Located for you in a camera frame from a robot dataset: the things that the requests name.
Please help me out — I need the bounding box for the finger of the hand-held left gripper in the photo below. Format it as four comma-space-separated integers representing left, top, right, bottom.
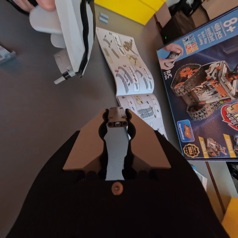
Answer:
79, 0, 96, 78
55, 0, 87, 73

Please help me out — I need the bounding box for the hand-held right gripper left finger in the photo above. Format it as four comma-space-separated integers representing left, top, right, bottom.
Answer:
63, 109, 110, 180

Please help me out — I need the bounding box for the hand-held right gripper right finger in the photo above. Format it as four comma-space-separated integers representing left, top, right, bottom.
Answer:
122, 108, 171, 180

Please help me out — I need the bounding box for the grey three-hole connector block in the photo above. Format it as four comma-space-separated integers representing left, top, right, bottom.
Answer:
106, 107, 129, 128

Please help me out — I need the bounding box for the grey desk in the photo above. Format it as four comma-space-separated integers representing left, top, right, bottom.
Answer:
0, 0, 188, 237

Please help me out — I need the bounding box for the person's left hand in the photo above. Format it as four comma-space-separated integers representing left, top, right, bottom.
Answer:
12, 0, 56, 12

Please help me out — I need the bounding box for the yellow plastic bin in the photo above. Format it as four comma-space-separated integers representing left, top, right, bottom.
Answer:
94, 0, 167, 25
220, 197, 238, 238

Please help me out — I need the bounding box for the building instruction booklet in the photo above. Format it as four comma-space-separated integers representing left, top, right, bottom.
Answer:
95, 27, 168, 142

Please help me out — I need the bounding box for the black electronic device box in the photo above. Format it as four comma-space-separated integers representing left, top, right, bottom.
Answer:
161, 11, 197, 45

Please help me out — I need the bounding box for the blue toy robot kit box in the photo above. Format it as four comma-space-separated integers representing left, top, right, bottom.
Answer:
157, 6, 238, 162

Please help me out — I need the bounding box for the brown cardboard box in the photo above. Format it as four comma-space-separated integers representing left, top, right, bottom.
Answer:
192, 0, 238, 21

